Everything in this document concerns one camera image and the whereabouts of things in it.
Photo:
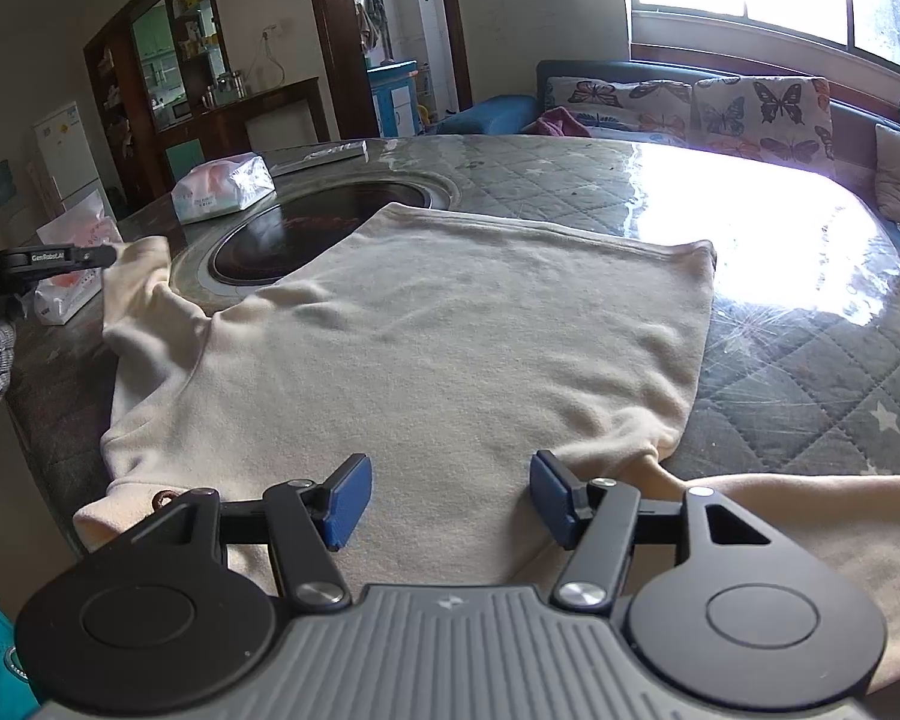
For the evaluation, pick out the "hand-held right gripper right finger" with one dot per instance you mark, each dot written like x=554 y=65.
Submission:
x=550 y=499

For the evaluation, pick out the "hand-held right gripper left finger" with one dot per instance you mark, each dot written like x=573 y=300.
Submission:
x=349 y=496

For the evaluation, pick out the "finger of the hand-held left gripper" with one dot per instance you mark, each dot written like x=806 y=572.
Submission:
x=94 y=256

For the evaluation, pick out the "cream sweater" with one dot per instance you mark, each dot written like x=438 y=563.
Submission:
x=435 y=360

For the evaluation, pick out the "white pink plastic bag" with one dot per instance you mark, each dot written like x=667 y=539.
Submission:
x=71 y=262

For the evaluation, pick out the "white refrigerator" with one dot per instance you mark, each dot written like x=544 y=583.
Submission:
x=66 y=154

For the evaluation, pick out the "white pink tissue pack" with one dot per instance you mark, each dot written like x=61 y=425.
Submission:
x=221 y=187

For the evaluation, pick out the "dark wooden cabinet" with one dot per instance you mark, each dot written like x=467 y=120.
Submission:
x=165 y=90

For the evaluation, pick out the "round black cooktop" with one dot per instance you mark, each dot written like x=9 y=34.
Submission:
x=300 y=232

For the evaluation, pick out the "metal pot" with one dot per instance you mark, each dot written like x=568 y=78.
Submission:
x=229 y=88

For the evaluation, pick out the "flat white box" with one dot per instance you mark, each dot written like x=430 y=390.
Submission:
x=322 y=153

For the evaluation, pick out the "blue white cabinet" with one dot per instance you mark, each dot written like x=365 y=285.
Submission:
x=391 y=99

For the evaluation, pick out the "grey quilted table cover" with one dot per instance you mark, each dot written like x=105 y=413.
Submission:
x=795 y=255

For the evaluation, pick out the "dark red cloth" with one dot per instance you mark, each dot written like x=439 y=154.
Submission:
x=562 y=124

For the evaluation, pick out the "butterfly print cushion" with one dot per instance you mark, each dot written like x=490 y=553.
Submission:
x=622 y=106
x=765 y=116

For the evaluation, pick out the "teal wall paper sheet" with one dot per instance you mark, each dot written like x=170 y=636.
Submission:
x=3 y=183

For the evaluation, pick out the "dark wooden door frame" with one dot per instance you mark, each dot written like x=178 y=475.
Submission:
x=330 y=37

